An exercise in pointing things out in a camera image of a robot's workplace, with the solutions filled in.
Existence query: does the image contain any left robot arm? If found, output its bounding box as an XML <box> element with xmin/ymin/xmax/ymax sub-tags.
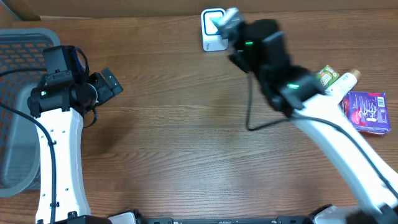
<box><xmin>27</xmin><ymin>45</ymin><xmax>123</xmax><ymax>223</ymax></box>

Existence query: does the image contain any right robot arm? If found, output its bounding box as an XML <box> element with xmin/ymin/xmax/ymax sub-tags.
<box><xmin>220</xmin><ymin>19</ymin><xmax>397</xmax><ymax>223</ymax></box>

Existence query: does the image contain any teal snack pouch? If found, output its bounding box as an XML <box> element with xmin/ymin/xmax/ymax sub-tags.
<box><xmin>210</xmin><ymin>17</ymin><xmax>222</xmax><ymax>30</ymax></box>

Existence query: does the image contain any white barcode scanner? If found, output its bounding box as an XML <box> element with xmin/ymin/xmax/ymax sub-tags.
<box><xmin>200</xmin><ymin>8</ymin><xmax>228</xmax><ymax>52</ymax></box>

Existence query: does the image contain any grey plastic mesh basket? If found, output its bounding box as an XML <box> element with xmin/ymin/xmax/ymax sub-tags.
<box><xmin>1</xmin><ymin>28</ymin><xmax>60</xmax><ymax>197</ymax></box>

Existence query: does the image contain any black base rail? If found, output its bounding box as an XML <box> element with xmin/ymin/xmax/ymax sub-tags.
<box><xmin>107</xmin><ymin>210</ymin><xmax>315</xmax><ymax>224</ymax></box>

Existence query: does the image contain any green drink carton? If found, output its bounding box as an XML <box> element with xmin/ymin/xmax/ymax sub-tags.
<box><xmin>315</xmin><ymin>65</ymin><xmax>340</xmax><ymax>88</ymax></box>

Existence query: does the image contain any white tube gold cap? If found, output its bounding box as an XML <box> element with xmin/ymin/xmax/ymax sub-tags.
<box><xmin>326</xmin><ymin>69</ymin><xmax>361</xmax><ymax>105</ymax></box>

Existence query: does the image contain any purple snack package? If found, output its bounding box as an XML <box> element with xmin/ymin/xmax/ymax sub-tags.
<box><xmin>340</xmin><ymin>91</ymin><xmax>391</xmax><ymax>135</ymax></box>

